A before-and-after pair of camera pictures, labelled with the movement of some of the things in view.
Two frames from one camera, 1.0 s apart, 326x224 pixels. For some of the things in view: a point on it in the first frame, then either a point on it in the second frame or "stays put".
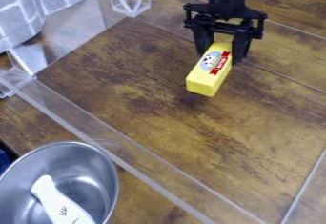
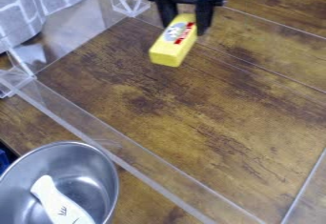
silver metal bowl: (84, 179) stays put
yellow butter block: (210, 71) to (175, 40)
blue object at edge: (4, 162) stays put
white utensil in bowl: (63, 207) stays put
